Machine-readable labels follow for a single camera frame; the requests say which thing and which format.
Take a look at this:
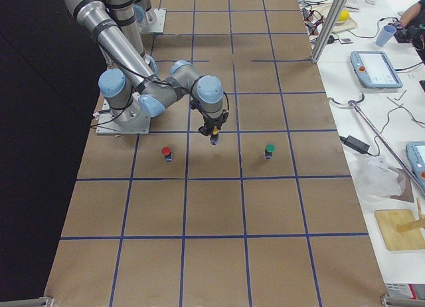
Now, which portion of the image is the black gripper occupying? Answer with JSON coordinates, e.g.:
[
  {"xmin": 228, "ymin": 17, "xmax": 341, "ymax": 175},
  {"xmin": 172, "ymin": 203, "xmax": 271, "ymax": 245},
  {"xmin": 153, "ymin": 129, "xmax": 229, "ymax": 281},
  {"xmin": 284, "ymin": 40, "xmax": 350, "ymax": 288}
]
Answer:
[{"xmin": 198, "ymin": 110, "xmax": 229, "ymax": 136}]

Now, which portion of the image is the yellow push button switch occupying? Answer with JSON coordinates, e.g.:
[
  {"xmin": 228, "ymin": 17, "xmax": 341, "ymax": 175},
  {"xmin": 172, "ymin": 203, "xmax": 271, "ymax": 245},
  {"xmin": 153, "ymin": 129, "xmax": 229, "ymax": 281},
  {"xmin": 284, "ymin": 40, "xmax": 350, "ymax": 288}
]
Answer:
[{"xmin": 210, "ymin": 126, "xmax": 220, "ymax": 145}]

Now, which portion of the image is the person forearm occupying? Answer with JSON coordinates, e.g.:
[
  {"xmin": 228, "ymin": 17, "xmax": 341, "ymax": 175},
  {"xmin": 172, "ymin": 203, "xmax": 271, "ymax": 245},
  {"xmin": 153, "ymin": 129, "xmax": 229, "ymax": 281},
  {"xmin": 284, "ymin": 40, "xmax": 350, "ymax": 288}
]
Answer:
[{"xmin": 400, "ymin": 0, "xmax": 424, "ymax": 26}]

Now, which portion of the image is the black power adapter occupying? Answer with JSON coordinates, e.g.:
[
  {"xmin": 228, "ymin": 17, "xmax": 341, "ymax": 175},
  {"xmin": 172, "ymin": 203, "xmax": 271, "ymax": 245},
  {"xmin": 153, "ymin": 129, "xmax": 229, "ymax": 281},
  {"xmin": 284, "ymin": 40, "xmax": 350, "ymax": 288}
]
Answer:
[{"xmin": 343, "ymin": 136, "xmax": 370, "ymax": 154}]

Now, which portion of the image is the beige tray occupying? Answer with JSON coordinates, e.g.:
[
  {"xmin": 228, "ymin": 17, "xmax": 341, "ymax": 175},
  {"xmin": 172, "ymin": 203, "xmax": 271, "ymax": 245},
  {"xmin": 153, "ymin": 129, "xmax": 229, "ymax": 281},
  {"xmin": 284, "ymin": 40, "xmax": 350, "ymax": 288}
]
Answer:
[{"xmin": 332, "ymin": 7, "xmax": 357, "ymax": 33}]

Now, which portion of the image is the clear plastic bag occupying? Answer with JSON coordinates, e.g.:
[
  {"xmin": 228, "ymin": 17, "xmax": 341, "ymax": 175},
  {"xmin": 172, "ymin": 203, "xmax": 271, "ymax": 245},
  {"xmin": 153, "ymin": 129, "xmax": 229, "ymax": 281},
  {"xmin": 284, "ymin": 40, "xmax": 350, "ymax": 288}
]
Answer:
[{"xmin": 351, "ymin": 155, "xmax": 414, "ymax": 203}]

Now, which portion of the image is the blue teach pendant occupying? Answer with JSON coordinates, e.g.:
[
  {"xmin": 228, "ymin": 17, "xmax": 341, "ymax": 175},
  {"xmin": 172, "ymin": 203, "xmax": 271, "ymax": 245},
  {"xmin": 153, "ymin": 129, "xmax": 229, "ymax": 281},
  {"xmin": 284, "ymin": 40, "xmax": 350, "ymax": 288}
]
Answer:
[
  {"xmin": 350, "ymin": 51, "xmax": 403, "ymax": 89},
  {"xmin": 406, "ymin": 141, "xmax": 424, "ymax": 193}
]

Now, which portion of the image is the yellow lemon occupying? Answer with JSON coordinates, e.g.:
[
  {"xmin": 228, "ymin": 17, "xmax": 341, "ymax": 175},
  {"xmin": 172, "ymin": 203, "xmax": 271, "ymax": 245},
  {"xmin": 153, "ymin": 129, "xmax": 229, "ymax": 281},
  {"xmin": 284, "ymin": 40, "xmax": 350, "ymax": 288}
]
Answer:
[{"xmin": 337, "ymin": 10, "xmax": 351, "ymax": 23}]

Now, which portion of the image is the wooden cutting board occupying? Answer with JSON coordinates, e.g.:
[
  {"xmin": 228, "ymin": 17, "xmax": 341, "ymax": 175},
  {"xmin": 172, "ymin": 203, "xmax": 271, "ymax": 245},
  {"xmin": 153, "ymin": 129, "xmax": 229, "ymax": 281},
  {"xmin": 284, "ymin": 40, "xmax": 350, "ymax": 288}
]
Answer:
[{"xmin": 375, "ymin": 209, "xmax": 424, "ymax": 251}]

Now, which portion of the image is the light blue plastic cup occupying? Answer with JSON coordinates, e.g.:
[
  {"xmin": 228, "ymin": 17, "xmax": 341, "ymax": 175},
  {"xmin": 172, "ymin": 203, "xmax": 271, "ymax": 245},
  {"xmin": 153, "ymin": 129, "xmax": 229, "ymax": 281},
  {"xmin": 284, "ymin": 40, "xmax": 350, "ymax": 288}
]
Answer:
[{"xmin": 375, "ymin": 25, "xmax": 397, "ymax": 47}]

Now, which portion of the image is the red push button switch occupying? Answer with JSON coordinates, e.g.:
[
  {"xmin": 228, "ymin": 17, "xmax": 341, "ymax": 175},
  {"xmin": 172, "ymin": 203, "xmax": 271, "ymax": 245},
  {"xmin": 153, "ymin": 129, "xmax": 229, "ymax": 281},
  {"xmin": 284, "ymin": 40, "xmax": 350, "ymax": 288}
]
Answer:
[{"xmin": 161, "ymin": 146, "xmax": 173, "ymax": 162}]

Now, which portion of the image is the green push button switch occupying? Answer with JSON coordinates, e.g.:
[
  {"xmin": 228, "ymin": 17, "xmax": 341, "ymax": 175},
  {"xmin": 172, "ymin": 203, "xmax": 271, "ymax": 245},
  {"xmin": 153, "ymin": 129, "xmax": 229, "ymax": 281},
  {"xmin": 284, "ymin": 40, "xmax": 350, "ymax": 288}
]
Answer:
[{"xmin": 264, "ymin": 144, "xmax": 276, "ymax": 159}]

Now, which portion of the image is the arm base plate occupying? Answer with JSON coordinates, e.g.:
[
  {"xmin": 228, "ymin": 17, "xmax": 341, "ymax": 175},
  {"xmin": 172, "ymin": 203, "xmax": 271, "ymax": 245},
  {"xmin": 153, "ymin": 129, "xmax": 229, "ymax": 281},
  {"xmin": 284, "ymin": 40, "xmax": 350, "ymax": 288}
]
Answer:
[
  {"xmin": 95, "ymin": 92, "xmax": 151, "ymax": 135},
  {"xmin": 138, "ymin": 8, "xmax": 167, "ymax": 34}
]

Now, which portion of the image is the metal rod with handle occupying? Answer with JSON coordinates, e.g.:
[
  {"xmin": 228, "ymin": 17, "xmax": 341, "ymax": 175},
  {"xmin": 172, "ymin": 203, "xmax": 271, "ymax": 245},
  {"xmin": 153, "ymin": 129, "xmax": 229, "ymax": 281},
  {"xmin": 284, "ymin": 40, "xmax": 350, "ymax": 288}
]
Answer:
[{"xmin": 328, "ymin": 93, "xmax": 424, "ymax": 194}]

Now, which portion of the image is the aluminium frame post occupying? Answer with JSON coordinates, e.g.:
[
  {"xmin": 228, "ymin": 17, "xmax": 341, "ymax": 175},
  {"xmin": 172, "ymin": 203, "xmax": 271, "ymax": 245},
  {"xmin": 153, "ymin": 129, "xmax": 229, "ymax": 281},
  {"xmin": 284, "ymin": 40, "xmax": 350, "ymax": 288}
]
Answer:
[{"xmin": 311, "ymin": 0, "xmax": 347, "ymax": 64}]

